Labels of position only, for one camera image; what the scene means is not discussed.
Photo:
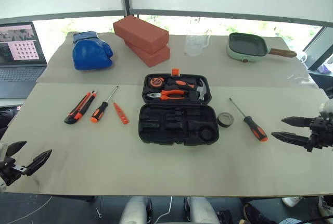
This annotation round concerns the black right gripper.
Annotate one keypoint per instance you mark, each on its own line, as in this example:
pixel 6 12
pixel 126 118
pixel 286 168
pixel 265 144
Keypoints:
pixel 321 132

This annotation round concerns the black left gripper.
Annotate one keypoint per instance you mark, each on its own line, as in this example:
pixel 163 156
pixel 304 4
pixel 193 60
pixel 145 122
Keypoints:
pixel 10 170

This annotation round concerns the large orange black utility knife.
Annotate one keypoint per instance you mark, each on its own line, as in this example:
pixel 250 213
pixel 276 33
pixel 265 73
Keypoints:
pixel 75 113

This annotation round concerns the black electrical tape roll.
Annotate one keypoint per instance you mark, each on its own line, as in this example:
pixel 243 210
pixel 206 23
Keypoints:
pixel 219 121

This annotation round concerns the small black orange cutter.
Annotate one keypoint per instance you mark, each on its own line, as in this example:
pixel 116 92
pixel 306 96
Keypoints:
pixel 88 101

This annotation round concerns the small orange tester pen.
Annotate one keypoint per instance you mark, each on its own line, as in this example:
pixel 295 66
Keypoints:
pixel 121 113

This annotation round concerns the black tool case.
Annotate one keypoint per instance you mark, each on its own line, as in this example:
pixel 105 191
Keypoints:
pixel 179 130

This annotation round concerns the black bag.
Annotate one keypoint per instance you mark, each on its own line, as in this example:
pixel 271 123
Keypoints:
pixel 6 119

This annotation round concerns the small purple packet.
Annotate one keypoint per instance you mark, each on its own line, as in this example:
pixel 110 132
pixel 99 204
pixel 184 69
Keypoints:
pixel 325 69

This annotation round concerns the white shoe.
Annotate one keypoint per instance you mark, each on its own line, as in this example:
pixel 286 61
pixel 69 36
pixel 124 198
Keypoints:
pixel 292 201

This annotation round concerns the white mug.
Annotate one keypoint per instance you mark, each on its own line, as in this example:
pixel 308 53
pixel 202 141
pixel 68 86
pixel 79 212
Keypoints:
pixel 303 57

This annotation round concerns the dark grey open laptop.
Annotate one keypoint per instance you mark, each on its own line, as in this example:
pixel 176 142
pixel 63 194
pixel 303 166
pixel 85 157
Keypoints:
pixel 20 75

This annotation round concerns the black shoe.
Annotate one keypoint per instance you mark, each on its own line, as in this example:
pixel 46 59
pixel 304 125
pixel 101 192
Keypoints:
pixel 253 214

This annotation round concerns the green electric frying pan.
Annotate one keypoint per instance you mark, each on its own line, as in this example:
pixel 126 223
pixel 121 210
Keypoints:
pixel 247 49

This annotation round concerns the small black floor box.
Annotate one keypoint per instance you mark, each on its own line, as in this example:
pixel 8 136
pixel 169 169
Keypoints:
pixel 225 217

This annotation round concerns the blue boxing glove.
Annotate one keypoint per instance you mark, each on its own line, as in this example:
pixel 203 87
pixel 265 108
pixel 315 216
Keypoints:
pixel 91 54

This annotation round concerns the silver rounded shell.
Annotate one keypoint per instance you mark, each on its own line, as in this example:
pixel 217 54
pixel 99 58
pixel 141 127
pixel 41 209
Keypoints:
pixel 201 211
pixel 135 211

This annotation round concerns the clear plastic measuring jug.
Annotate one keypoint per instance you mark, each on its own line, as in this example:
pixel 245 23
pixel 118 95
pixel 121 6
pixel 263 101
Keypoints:
pixel 193 44

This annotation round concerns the orange black tape measure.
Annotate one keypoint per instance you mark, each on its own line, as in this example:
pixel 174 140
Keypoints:
pixel 156 81

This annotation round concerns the red brick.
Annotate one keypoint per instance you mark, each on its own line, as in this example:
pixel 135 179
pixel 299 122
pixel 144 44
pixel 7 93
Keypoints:
pixel 153 57
pixel 141 32

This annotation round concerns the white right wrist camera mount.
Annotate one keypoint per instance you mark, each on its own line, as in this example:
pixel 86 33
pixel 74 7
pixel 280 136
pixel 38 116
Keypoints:
pixel 328 108

